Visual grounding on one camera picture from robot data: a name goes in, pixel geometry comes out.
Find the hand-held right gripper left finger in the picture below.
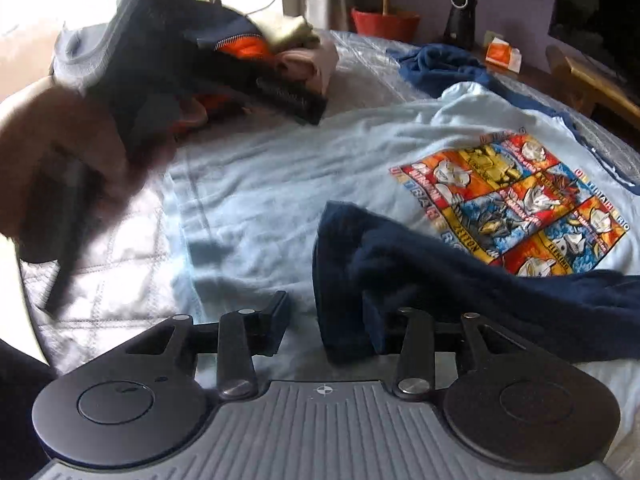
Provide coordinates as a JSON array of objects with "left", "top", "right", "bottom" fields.
[{"left": 125, "top": 290, "right": 292, "bottom": 403}]

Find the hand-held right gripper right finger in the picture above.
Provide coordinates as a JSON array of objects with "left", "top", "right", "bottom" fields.
[{"left": 387, "top": 307, "right": 538, "bottom": 400}]

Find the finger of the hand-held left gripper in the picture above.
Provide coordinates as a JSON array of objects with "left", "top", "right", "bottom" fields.
[{"left": 251, "top": 72, "right": 327, "bottom": 127}]

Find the light blue printed navy-sleeved shirt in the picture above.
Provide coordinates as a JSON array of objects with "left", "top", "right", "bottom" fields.
[{"left": 167, "top": 42, "right": 640, "bottom": 441}]

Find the person's left hand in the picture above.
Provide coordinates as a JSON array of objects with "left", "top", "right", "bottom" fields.
[{"left": 0, "top": 79, "right": 177, "bottom": 267}]

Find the beige folded garment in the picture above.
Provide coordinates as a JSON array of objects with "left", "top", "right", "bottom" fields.
[{"left": 249, "top": 14, "right": 321, "bottom": 55}]

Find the navy orange zip jacket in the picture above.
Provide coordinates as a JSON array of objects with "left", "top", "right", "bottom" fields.
[{"left": 170, "top": 12, "right": 276, "bottom": 133}]

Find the red plant pot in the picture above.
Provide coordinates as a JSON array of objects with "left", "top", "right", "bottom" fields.
[{"left": 350, "top": 7, "right": 422, "bottom": 44}]

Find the grey quilted bedspread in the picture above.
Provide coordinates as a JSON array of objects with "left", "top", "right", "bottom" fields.
[{"left": 15, "top": 27, "right": 640, "bottom": 373}]

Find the black cylindrical appliance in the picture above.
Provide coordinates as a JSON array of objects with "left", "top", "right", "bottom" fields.
[{"left": 441, "top": 0, "right": 477, "bottom": 52}]

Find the orange tissue pack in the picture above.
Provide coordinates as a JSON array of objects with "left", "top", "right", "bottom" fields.
[{"left": 481, "top": 30, "right": 524, "bottom": 74}]

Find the wooden television stand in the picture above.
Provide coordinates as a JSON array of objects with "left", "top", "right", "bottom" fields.
[{"left": 544, "top": 45, "right": 640, "bottom": 137}]

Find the black flat television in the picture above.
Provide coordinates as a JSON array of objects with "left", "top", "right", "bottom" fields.
[{"left": 546, "top": 0, "right": 640, "bottom": 92}]

